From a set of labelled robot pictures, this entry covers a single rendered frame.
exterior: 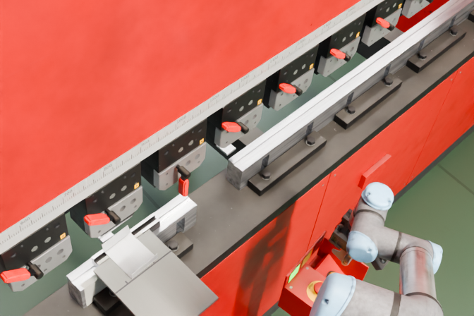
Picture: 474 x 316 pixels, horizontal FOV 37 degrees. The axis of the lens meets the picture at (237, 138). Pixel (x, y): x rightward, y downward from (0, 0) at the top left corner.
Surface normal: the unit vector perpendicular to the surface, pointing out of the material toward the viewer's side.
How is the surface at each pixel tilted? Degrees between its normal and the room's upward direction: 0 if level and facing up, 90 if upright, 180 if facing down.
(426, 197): 0
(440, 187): 0
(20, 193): 90
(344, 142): 0
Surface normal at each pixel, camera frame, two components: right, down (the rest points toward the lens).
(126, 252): 0.09, -0.64
